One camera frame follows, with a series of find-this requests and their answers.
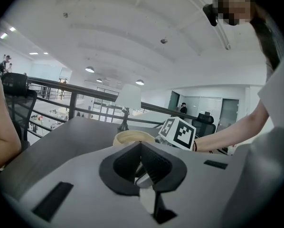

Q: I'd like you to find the beige round bowl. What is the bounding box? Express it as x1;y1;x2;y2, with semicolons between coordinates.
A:
113;130;155;147

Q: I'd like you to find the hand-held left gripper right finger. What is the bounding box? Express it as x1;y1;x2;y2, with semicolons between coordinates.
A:
141;141;235;228

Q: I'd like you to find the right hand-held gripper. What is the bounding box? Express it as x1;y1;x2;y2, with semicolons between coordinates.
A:
154;117;196;151

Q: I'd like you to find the person's head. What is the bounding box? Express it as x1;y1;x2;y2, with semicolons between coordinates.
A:
213;0;255;26

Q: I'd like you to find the person's white shirt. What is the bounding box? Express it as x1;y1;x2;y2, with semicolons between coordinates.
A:
257;47;284;137

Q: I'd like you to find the white shade table lamp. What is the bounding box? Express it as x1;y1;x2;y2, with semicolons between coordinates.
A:
114;84;142;132

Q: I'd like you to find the black head-worn camera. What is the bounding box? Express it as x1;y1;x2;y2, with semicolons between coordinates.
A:
202;3;220;28

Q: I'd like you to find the dark railing with wooden top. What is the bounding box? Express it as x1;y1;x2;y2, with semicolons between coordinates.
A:
25;76;199;140

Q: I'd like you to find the black mesh office chair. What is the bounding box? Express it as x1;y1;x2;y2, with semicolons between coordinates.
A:
0;72;38;149

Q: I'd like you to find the teal door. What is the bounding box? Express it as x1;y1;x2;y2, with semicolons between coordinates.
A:
169;91;181;111

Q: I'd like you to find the grey door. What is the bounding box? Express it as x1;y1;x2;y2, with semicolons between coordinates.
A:
219;98;240;126

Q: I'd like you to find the person's right forearm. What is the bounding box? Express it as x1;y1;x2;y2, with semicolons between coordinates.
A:
194;101;270;153

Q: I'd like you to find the white ceiling pipe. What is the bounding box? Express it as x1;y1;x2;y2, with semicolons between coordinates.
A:
213;20;232;51

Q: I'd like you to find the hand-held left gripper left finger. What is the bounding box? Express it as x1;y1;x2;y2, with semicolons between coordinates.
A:
0;141;157;228

